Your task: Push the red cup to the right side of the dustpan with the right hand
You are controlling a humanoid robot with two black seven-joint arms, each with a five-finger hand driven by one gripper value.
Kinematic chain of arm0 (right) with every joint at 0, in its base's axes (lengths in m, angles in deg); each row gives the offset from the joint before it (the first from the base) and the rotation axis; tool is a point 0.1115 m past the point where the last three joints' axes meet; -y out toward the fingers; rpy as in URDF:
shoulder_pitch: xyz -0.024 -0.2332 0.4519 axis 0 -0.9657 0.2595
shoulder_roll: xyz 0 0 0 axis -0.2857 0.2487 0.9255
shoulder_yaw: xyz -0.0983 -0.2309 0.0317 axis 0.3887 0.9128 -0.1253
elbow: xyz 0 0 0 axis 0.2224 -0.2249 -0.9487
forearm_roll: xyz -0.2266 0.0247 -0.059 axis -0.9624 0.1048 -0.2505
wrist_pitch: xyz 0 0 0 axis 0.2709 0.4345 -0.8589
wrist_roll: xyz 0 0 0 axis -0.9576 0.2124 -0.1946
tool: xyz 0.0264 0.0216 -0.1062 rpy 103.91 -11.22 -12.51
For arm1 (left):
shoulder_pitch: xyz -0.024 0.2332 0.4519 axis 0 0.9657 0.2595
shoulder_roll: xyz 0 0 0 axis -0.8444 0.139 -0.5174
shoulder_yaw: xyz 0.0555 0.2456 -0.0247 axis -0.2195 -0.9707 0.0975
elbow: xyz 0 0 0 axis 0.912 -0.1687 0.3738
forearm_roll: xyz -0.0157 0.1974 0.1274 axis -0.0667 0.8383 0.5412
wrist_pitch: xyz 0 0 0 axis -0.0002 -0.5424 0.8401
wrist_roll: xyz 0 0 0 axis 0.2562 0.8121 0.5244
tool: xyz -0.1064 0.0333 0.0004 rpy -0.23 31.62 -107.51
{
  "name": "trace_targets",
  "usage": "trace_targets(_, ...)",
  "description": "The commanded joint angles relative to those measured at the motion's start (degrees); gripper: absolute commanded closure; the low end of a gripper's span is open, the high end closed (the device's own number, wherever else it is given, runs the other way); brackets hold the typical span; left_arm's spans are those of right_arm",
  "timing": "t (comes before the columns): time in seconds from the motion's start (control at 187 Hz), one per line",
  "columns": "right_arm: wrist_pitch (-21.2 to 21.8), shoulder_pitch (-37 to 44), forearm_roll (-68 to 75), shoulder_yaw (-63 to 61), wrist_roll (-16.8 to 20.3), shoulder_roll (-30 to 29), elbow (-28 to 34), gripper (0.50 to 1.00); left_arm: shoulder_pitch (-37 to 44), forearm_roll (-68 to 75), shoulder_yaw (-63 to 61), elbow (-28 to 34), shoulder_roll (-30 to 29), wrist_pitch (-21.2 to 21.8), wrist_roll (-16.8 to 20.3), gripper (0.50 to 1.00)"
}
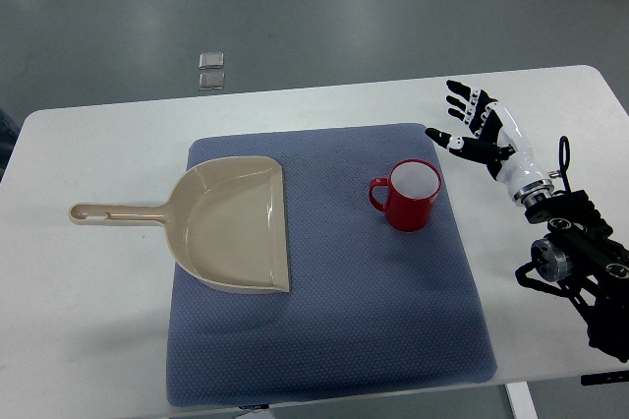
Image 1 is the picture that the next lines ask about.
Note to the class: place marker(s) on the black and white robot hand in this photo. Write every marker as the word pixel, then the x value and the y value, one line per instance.
pixel 495 141

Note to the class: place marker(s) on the red cup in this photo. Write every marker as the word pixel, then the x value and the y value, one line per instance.
pixel 406 197

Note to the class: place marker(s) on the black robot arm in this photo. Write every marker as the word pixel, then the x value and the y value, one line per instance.
pixel 578 260

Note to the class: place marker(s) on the beige plastic dustpan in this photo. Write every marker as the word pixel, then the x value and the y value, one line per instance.
pixel 225 224

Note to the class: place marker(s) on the blue textured mat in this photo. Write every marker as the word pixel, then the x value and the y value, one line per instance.
pixel 370 308

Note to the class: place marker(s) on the white table leg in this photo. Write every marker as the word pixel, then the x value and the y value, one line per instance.
pixel 520 400

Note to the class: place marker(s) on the black table control panel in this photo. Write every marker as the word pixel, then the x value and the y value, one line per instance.
pixel 604 378

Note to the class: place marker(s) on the lower silver floor plate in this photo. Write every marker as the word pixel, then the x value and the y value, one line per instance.
pixel 211 81

